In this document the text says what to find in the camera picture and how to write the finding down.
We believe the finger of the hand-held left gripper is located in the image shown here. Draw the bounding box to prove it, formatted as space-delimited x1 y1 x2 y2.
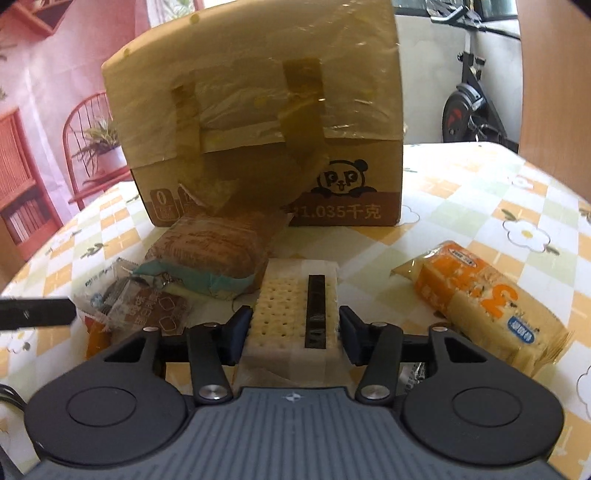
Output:
0 298 77 331

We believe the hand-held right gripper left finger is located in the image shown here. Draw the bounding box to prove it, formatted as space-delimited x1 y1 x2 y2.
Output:
99 305 254 404

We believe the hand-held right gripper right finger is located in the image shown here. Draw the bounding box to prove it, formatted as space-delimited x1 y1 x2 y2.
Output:
339 305 490 407

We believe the white cracker pack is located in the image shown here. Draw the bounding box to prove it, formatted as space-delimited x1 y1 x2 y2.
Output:
241 257 343 386

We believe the clear crinkled snack packet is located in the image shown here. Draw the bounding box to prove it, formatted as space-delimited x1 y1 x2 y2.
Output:
75 257 139 320

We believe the orange snack packet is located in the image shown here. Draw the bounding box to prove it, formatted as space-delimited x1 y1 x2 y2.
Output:
85 318 115 361

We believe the brown bread packet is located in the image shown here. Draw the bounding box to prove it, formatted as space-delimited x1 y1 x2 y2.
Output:
133 213 291 302

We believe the brown clear snack packet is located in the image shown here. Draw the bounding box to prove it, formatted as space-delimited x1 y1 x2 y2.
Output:
104 277 193 339

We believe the orange white cracker packet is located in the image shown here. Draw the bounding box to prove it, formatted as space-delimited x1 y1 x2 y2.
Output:
389 239 572 378

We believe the taped cardboard box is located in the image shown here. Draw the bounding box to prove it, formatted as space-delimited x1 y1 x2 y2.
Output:
100 0 407 230

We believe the wooden panel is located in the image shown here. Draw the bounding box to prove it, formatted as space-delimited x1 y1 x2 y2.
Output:
0 222 31 289
513 0 591 206

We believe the floral checked tablecloth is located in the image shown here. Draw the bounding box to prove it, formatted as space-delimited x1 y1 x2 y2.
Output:
0 141 591 480

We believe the black exercise bike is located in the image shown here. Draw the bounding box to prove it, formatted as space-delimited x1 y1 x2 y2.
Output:
425 0 522 149

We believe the black framed window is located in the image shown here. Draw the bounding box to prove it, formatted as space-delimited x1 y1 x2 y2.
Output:
392 0 519 23

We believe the printed wall backdrop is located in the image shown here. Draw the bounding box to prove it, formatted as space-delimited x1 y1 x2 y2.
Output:
0 0 206 261

